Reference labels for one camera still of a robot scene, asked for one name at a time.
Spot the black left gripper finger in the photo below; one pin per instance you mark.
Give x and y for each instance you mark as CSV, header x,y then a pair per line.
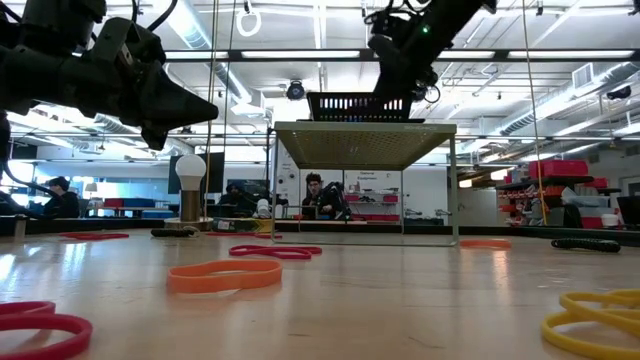
x,y
165,92
160,125

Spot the black slotted plastic basket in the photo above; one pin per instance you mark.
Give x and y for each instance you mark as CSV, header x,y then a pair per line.
x,y
350,116

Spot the orange rubber band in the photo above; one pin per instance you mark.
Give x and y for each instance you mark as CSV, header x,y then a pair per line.
x,y
485,244
220,282

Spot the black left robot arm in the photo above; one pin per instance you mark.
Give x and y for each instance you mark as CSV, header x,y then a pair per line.
x,y
30,75

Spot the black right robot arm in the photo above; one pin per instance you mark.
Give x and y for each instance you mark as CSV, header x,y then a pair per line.
x,y
460,15

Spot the white bulb lamp wooden base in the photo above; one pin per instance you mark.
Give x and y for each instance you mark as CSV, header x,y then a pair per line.
x,y
190,170

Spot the pale green perforated shelf riser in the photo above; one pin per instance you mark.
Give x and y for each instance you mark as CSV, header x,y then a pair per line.
x,y
360,145

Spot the small white table lamp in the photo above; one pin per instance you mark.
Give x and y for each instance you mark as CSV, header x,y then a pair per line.
x,y
91,188

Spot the person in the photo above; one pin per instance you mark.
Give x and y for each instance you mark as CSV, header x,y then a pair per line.
x,y
237,200
315,192
62,202

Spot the red rubber band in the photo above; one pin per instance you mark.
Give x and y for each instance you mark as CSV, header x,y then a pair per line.
x,y
260,254
225,234
50,320
90,235

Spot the yellow green crayon box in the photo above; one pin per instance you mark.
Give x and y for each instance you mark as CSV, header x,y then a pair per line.
x,y
240,225

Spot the small white round object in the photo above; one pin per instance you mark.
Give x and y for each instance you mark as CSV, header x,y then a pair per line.
x,y
263,207

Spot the storage rack with assorted bins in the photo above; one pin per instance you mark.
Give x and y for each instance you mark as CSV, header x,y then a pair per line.
x,y
557,169

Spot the white cup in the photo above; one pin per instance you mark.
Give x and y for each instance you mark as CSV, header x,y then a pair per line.
x,y
610,221

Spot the dark monitor screen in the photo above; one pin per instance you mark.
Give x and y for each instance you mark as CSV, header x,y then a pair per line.
x,y
630,210

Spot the yellow rubber band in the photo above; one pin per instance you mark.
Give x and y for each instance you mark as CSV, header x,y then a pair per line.
x,y
570,346

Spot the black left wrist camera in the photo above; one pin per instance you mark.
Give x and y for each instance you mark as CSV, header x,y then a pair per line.
x,y
125,45

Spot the dark wall panel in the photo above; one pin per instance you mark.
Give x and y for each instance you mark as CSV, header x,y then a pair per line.
x,y
215,172

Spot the black overhead frame bar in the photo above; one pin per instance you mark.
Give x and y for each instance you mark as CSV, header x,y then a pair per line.
x,y
232,56

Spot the black ceiling camera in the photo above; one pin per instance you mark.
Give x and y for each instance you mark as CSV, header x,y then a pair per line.
x,y
295,90
619,92

